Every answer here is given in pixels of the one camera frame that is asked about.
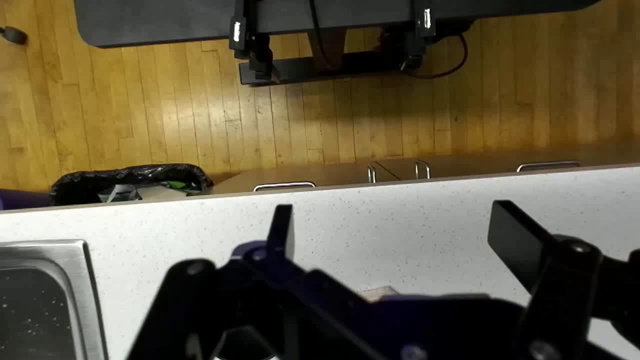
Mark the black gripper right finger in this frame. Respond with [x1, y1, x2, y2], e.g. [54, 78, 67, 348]
[486, 199, 640, 360]

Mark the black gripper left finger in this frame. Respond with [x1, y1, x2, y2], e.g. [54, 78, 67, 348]
[125, 205, 387, 360]

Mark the wooden base cabinet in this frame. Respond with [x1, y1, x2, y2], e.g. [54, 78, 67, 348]
[212, 155, 640, 196]

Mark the black bag on floor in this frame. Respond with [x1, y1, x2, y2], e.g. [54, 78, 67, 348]
[50, 163, 215, 206]

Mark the steel double sink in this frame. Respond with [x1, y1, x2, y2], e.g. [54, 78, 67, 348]
[0, 239, 110, 360]

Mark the dark blue container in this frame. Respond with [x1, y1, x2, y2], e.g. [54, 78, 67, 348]
[0, 188, 55, 212]

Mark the small dark floor object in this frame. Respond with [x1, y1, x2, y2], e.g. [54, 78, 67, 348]
[0, 24, 29, 49]

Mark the silver drawer handle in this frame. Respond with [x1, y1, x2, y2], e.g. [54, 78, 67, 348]
[513, 158, 581, 174]
[252, 178, 319, 194]

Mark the thin black floor cable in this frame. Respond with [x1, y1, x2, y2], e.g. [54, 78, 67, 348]
[411, 33, 470, 83]

